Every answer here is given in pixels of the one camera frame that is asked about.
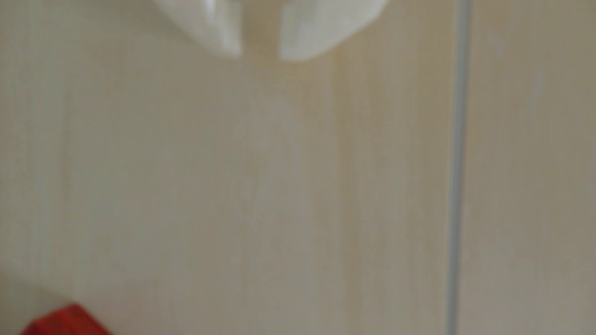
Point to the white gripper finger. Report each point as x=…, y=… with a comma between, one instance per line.
x=321, y=23
x=209, y=23

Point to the red rectangular block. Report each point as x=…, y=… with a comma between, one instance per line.
x=65, y=322

